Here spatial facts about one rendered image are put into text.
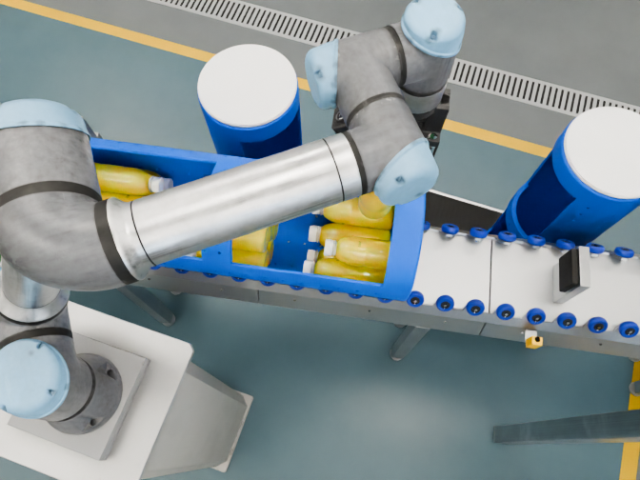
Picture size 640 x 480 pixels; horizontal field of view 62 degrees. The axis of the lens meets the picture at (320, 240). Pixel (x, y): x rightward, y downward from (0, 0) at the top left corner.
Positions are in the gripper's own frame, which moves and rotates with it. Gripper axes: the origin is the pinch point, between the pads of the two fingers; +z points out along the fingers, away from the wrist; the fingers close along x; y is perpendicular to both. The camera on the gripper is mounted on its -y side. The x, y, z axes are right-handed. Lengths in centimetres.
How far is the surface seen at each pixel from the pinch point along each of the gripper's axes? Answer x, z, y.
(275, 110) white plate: 34, 39, -29
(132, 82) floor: 110, 143, -125
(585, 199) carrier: 22, 45, 56
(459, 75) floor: 138, 143, 40
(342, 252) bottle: -7.6, 29.7, -5.4
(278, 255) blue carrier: -5, 47, -22
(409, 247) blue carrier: -7.3, 21.1, 8.3
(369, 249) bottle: -6.2, 28.7, 0.4
